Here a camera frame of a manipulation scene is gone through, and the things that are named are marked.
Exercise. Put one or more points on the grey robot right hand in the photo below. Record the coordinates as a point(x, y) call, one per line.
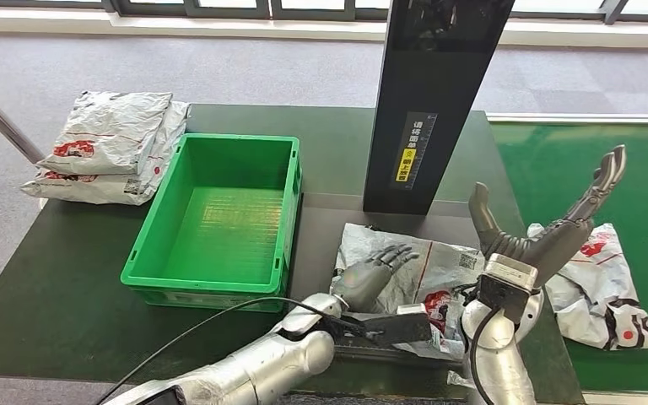
point(553, 246)

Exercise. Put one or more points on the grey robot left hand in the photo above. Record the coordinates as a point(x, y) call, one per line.
point(360, 282)

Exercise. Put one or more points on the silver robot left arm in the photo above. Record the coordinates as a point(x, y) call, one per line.
point(268, 363)

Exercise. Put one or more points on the green conveyor belt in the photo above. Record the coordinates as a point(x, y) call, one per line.
point(570, 167)

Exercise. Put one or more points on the grey parcel bag red print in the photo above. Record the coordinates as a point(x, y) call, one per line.
point(106, 128)
point(106, 187)

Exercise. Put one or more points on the black yellow label sticker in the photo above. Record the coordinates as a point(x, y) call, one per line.
point(413, 151)

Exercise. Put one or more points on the green plastic crate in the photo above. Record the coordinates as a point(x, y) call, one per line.
point(223, 235)

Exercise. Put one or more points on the black scanner column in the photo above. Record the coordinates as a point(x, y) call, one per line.
point(436, 84)

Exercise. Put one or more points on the dark green table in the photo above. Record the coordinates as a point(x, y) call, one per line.
point(78, 290)

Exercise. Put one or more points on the white window sill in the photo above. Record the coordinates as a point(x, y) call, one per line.
point(190, 27)

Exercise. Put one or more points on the grey metal pole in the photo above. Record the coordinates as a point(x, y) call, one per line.
point(0, 120)

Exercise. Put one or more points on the black scanner base plate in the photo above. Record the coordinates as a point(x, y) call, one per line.
point(313, 262)

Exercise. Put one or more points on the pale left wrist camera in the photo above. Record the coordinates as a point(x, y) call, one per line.
point(399, 327)

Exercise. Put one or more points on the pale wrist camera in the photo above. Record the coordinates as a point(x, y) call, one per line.
point(505, 285)
point(399, 327)

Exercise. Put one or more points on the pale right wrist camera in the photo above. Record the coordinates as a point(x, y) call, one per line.
point(505, 285)

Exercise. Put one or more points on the silver conveyor side rail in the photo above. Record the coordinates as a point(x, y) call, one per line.
point(631, 399)
point(581, 118)

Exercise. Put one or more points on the dark window frame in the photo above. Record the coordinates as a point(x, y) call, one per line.
point(234, 8)

